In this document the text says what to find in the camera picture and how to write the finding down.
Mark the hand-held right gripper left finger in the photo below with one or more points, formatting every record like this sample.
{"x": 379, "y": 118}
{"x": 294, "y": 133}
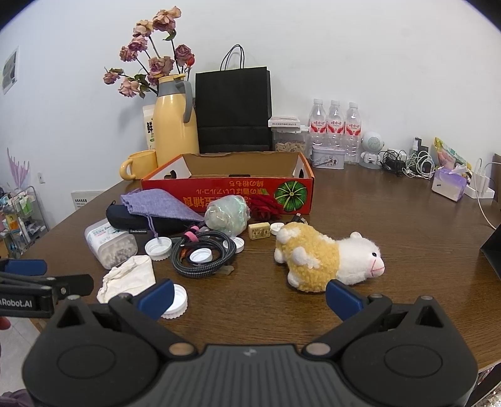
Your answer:
{"x": 156, "y": 298}

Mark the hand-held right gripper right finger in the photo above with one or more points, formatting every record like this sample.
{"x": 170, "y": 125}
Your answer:
{"x": 344, "y": 299}

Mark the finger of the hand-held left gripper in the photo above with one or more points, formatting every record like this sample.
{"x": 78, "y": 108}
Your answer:
{"x": 23, "y": 267}
{"x": 74, "y": 285}

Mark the white bottle cap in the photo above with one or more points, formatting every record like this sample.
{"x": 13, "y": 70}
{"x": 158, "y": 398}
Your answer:
{"x": 200, "y": 255}
{"x": 158, "y": 249}
{"x": 277, "y": 229}
{"x": 178, "y": 303}

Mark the white paper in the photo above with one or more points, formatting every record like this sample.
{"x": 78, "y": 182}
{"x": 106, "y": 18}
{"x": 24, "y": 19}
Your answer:
{"x": 125, "y": 278}

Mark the clear jar with white lid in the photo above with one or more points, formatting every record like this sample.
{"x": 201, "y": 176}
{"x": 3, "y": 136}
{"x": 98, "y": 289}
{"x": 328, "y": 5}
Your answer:
{"x": 109, "y": 244}

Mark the yellow white plush sheep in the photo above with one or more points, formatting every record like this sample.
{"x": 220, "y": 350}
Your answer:
{"x": 313, "y": 254}

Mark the dark zip case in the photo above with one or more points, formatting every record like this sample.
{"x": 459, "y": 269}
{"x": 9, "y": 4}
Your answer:
{"x": 129, "y": 223}

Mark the iridescent plastic ball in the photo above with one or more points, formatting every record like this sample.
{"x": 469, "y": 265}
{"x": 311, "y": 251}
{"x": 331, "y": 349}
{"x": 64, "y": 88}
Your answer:
{"x": 227, "y": 215}

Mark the small beige box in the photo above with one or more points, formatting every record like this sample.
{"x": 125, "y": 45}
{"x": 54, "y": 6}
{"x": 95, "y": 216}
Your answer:
{"x": 259, "y": 231}

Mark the red artificial flower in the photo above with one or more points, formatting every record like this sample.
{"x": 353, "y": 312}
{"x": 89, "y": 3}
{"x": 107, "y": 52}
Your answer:
{"x": 264, "y": 207}

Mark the red cardboard box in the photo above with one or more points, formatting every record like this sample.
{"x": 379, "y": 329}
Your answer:
{"x": 219, "y": 191}

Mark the metal storage rack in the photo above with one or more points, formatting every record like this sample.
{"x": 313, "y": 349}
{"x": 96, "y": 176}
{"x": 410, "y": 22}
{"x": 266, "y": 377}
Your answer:
{"x": 19, "y": 223}

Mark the black plug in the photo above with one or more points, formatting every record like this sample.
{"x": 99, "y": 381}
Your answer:
{"x": 299, "y": 218}

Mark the yellow mug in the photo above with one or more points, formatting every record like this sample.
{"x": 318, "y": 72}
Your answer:
{"x": 141, "y": 164}

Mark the pale printed tin box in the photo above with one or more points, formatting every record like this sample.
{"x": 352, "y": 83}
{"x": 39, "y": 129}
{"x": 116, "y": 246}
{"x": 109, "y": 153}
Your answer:
{"x": 328, "y": 157}

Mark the white robot-shaped speaker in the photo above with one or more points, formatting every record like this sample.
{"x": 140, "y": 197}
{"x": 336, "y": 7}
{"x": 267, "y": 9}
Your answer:
{"x": 371, "y": 148}

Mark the purple tissue pack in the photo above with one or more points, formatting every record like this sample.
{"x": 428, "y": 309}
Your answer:
{"x": 448, "y": 184}

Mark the black flat device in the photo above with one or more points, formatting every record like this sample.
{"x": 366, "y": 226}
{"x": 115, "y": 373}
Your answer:
{"x": 493, "y": 250}

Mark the clear food container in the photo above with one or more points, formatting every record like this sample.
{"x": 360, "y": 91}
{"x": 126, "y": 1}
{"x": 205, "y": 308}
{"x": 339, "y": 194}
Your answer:
{"x": 289, "y": 141}

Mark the black adapter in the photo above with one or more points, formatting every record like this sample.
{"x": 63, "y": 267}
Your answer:
{"x": 418, "y": 146}

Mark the white carton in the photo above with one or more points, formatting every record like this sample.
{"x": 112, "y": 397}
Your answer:
{"x": 148, "y": 125}

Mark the yellow thermos jug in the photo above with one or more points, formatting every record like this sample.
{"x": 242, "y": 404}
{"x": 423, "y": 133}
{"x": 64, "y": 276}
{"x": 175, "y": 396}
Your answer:
{"x": 174, "y": 125}

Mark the white power strip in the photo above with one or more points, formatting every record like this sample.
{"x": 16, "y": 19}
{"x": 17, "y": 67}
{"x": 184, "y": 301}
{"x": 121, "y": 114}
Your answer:
{"x": 481, "y": 184}

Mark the colourful snack bag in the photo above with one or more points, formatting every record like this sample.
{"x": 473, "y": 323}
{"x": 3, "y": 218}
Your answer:
{"x": 450, "y": 154}

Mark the flat white box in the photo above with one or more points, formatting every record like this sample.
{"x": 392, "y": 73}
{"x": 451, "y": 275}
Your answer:
{"x": 283, "y": 122}

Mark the black paper bag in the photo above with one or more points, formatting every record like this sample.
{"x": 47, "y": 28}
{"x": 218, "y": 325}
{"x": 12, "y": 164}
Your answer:
{"x": 233, "y": 109}

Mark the dried pink rose bouquet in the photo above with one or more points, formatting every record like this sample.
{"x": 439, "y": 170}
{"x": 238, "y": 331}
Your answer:
{"x": 156, "y": 66}

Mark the white wall vent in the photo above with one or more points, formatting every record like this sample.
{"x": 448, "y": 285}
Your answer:
{"x": 86, "y": 198}

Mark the purple wall sticker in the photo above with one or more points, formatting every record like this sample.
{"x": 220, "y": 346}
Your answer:
{"x": 17, "y": 168}

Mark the wall poster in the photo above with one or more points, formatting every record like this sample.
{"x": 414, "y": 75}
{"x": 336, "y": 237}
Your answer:
{"x": 9, "y": 70}

